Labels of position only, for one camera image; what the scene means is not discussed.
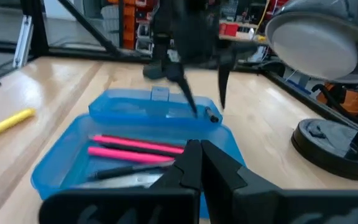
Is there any yellow highlighter pen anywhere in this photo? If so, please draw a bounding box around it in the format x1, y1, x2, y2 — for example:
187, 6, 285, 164
0, 107, 37, 144

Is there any silver aluminium extrusion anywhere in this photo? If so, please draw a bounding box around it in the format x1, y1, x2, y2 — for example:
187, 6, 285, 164
12, 14, 34, 69

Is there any blue transparent supply box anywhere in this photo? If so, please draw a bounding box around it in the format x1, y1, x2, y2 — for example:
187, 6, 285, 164
30, 86, 247, 218

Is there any yellow cable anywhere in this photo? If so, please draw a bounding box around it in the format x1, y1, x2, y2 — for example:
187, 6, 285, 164
252, 0, 272, 32

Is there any red plastic bin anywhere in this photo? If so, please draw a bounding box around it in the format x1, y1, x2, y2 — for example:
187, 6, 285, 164
218, 22, 239, 37

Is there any orange storage bin rack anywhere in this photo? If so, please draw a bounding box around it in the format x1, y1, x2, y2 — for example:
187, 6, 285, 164
106, 0, 155, 54

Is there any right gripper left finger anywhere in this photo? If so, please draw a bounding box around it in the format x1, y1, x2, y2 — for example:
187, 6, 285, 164
39, 139, 203, 224

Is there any orange shop vacuum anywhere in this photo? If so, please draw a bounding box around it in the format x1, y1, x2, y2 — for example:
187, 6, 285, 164
310, 81, 358, 126

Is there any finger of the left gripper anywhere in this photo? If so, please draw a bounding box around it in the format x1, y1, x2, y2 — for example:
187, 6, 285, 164
217, 55, 233, 110
165, 63, 199, 119

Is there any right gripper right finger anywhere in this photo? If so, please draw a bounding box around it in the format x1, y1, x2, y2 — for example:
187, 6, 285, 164
201, 139, 358, 224

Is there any black ballpoint pen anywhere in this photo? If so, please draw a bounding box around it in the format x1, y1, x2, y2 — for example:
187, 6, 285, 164
203, 106, 221, 124
87, 161, 175, 182

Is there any black desk lamp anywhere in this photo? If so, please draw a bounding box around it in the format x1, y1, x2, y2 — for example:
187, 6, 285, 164
264, 0, 358, 182

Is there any pink highlighter pen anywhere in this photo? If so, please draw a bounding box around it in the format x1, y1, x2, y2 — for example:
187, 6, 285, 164
87, 146, 176, 165
90, 134, 186, 155

